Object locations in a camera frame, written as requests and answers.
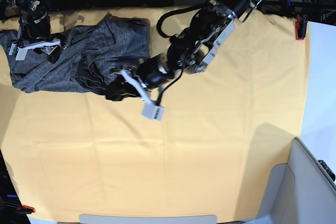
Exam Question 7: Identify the grey long-sleeve shirt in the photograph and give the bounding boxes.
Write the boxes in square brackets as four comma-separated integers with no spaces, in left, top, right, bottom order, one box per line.
[1,14,150,95]

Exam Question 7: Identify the red-black clamp left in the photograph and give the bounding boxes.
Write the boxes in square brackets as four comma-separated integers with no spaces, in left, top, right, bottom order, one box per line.
[15,205,35,215]

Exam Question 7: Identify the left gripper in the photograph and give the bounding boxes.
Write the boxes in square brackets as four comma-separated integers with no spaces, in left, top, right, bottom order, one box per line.
[105,53,175,101]

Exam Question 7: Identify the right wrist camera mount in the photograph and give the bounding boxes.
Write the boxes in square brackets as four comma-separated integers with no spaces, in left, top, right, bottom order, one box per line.
[8,39,61,61]

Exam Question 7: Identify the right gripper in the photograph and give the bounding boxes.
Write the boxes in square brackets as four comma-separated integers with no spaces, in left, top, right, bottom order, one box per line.
[26,33,65,64]

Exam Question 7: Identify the yellow table cloth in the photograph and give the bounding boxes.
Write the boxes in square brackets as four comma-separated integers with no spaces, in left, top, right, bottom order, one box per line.
[1,10,310,222]

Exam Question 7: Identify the red-black clamp right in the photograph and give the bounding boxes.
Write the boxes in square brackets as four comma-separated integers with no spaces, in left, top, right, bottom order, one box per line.
[295,14,308,40]

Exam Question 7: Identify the red-black clamp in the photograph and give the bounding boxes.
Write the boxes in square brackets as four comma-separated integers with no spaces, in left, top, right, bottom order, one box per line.
[295,14,308,40]
[15,205,35,215]

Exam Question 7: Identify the white plastic bin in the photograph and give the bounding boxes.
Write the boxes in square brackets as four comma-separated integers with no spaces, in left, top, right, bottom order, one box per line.
[255,138,335,223]

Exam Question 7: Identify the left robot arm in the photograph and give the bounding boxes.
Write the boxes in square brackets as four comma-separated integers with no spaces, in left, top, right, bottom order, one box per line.
[127,0,262,105]

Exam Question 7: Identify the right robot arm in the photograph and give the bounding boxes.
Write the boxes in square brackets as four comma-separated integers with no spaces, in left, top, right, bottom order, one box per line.
[10,0,65,63]

